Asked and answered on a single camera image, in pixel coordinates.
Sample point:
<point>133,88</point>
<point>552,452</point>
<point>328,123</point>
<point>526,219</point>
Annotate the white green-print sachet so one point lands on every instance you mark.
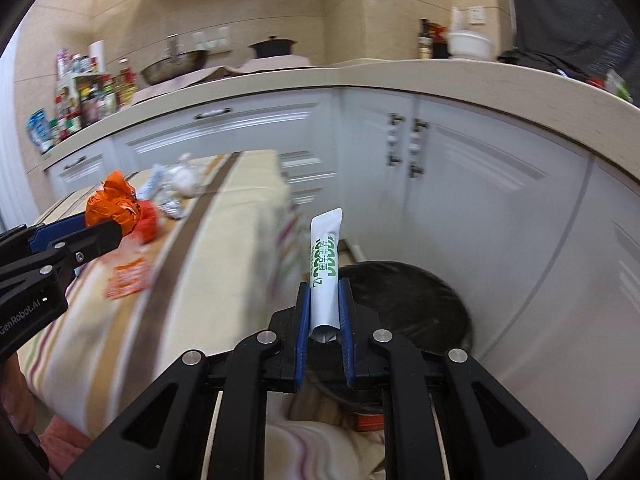
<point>325,270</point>

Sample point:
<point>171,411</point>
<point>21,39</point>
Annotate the dark cloth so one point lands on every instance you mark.
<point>565,20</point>

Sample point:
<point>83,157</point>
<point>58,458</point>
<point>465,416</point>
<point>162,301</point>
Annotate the yellow cooking oil bottle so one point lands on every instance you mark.
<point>127,82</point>

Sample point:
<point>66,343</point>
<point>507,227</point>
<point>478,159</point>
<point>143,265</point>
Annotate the person's left hand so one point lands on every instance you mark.
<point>14,395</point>

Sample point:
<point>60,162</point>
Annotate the beige stove cover cloth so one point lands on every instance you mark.
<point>220,75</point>

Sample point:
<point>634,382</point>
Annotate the white wall socket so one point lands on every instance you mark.
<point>212,40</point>

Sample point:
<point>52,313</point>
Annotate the red orange packet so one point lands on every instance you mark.
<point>367,422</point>

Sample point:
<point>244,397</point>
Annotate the white squeeze bottle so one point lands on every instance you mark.
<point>456,20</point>

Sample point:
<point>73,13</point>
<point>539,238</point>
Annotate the white kitchen cabinet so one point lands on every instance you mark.
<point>500,210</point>

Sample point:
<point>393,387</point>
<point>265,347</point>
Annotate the white wall switch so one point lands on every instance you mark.
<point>477,16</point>

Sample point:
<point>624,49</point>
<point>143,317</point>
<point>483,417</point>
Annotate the paper towel roll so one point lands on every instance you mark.
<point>97,56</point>

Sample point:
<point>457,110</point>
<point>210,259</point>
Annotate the striped tablecloth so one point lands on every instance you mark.
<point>225,260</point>

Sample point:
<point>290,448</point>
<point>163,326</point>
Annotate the blue snack bag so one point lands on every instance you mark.
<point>40,130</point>

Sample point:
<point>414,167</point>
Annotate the green white packet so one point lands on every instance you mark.
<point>619,86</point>

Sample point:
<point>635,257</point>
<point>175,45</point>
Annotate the dark red-label bottle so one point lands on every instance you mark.
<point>439,42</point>

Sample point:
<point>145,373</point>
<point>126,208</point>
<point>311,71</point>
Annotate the orange wrapper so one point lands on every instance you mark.
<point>112,200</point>

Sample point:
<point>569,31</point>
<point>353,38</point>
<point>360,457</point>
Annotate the black cooking pot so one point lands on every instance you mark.
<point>272,47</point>

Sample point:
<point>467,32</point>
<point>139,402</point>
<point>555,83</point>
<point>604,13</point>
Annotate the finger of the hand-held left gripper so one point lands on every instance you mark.
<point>60,232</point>
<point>92,242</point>

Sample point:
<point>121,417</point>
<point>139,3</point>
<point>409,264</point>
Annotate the stack of white bowls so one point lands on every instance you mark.
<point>470,46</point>

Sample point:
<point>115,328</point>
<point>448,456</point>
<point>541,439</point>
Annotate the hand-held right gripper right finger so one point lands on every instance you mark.
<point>346,335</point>

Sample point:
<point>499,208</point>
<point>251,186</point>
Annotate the dark sauce bottle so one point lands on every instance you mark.
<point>424,40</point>

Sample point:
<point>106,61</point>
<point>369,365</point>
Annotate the black trash bin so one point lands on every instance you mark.
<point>410,305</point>

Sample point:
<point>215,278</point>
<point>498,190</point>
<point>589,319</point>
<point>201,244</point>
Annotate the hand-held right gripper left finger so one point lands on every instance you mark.
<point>302,335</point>

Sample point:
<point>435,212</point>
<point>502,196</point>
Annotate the cluster of condiment bottles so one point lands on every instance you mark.
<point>87,102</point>

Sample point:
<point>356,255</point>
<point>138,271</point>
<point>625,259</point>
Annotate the clear plastic bag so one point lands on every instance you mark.
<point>184,177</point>

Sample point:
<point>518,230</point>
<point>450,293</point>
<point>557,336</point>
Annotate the flat orange packet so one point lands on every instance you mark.
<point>129,277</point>

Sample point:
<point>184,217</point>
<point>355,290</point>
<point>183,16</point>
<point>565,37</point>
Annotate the steel wok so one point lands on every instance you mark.
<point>175,67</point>

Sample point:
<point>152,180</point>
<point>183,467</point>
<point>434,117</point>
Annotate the blue white wrapper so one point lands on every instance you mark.
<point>150,182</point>

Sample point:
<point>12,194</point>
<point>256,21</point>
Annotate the red snack wrapper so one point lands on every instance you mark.
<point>148,220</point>

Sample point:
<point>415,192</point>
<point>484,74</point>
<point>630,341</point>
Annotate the silver foil wrapper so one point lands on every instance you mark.
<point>171,206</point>

